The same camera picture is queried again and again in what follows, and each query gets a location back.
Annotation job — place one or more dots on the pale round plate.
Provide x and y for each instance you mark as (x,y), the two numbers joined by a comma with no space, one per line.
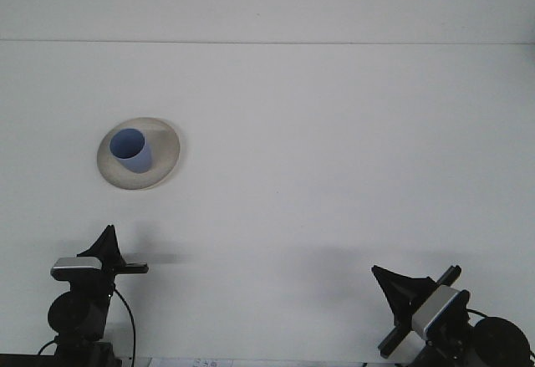
(113,170)

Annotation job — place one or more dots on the pale blue cup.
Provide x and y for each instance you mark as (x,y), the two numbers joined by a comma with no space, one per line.
(138,162)

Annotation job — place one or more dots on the grey gripper camera box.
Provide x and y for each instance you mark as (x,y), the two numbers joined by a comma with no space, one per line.
(436,306)
(76,263)

